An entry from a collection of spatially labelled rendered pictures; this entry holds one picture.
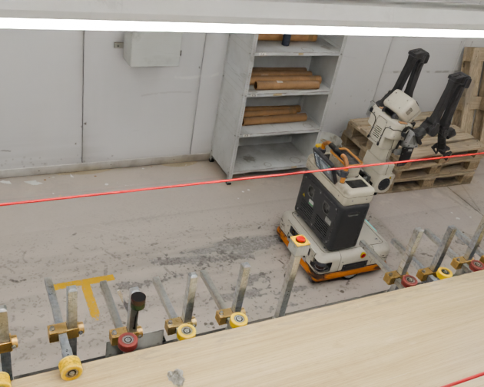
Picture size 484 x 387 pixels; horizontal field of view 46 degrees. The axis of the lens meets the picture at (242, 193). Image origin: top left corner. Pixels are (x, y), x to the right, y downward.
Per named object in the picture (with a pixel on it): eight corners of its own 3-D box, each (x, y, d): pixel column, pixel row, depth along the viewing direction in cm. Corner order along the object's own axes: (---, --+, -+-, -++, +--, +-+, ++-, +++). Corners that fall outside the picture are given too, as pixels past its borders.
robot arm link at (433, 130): (449, 68, 368) (459, 74, 360) (462, 71, 375) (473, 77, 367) (418, 129, 388) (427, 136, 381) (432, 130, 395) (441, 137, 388)
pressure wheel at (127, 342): (114, 352, 240) (115, 333, 234) (133, 348, 243) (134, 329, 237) (119, 366, 234) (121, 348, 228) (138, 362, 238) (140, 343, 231)
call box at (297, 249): (286, 249, 262) (290, 236, 257) (300, 246, 265) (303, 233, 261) (293, 259, 257) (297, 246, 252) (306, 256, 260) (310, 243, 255)
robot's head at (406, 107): (399, 114, 381) (416, 99, 380) (380, 100, 396) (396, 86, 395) (406, 127, 391) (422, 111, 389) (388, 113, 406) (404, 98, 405)
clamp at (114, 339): (108, 337, 243) (109, 329, 240) (139, 331, 249) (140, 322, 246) (111, 347, 239) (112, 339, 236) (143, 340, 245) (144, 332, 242)
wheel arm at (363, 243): (357, 245, 331) (359, 239, 329) (362, 244, 333) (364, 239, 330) (404, 296, 300) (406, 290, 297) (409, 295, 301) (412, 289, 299)
